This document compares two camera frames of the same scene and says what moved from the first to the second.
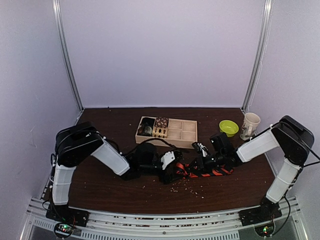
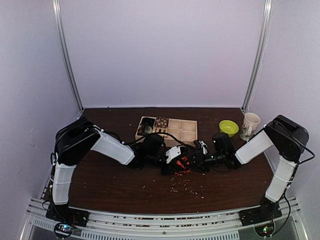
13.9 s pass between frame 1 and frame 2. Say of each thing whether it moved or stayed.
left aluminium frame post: stayed
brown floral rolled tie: stayed
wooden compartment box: stayed
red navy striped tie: moved
